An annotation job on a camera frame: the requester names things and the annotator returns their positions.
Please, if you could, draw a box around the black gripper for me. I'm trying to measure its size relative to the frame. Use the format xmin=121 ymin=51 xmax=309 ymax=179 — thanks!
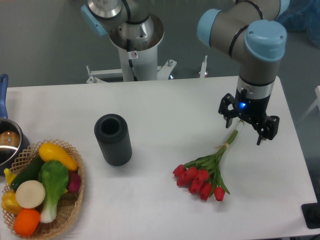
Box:
xmin=218 ymin=84 xmax=280 ymax=146

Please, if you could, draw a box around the red tulip bouquet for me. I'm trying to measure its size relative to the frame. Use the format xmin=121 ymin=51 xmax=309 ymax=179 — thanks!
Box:
xmin=172 ymin=120 xmax=244 ymax=202

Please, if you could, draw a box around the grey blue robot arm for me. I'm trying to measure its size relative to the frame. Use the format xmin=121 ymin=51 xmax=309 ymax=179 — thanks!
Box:
xmin=81 ymin=0 xmax=289 ymax=141

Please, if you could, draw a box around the black device at edge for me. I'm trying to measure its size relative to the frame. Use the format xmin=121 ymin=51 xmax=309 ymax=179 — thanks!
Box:
xmin=301 ymin=203 xmax=320 ymax=229

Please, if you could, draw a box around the blue plastic bag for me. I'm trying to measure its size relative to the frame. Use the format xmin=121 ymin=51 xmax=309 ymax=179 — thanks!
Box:
xmin=276 ymin=0 xmax=320 ymax=48

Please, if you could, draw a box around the dark grey ribbed vase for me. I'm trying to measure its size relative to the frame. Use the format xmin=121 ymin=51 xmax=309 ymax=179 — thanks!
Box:
xmin=94 ymin=113 xmax=132 ymax=166

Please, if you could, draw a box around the purple red radish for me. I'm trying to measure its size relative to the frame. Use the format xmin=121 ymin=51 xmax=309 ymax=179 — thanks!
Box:
xmin=66 ymin=171 xmax=82 ymax=193

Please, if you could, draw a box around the woven wicker basket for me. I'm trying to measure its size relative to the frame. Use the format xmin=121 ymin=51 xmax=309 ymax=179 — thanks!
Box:
xmin=0 ymin=139 xmax=85 ymax=240

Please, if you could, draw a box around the green bok choy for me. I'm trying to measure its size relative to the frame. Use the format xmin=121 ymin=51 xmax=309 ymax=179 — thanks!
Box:
xmin=38 ymin=160 xmax=69 ymax=224

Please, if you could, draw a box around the yellow squash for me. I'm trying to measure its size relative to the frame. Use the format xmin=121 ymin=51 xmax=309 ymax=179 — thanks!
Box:
xmin=38 ymin=142 xmax=78 ymax=172

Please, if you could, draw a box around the dark green cucumber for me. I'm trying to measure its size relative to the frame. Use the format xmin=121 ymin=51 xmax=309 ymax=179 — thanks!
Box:
xmin=10 ymin=155 xmax=45 ymax=191

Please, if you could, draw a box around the cream round radish slice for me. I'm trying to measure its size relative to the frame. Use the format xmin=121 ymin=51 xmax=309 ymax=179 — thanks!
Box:
xmin=15 ymin=180 xmax=46 ymax=209

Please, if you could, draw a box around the orange fruit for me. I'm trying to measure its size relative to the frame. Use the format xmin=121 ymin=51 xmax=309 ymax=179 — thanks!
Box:
xmin=13 ymin=208 xmax=40 ymax=237

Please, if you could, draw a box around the yellow banana tip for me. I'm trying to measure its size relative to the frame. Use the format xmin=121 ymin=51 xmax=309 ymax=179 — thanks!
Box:
xmin=3 ymin=168 xmax=17 ymax=186

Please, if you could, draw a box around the yellow bell pepper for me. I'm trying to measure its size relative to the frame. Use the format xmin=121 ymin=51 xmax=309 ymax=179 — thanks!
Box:
xmin=1 ymin=190 xmax=23 ymax=215

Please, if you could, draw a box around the white furniture frame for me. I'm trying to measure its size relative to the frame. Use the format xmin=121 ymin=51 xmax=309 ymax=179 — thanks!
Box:
xmin=297 ymin=85 xmax=320 ymax=124

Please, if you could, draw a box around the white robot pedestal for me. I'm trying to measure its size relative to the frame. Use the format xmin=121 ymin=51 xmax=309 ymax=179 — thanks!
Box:
xmin=86 ymin=48 xmax=177 ymax=84

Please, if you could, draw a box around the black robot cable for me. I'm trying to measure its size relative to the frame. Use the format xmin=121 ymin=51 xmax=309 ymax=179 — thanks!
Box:
xmin=125 ymin=38 xmax=138 ymax=82

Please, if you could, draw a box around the blue handled saucepan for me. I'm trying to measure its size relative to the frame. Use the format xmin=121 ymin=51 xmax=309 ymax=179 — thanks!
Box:
xmin=0 ymin=74 xmax=30 ymax=177

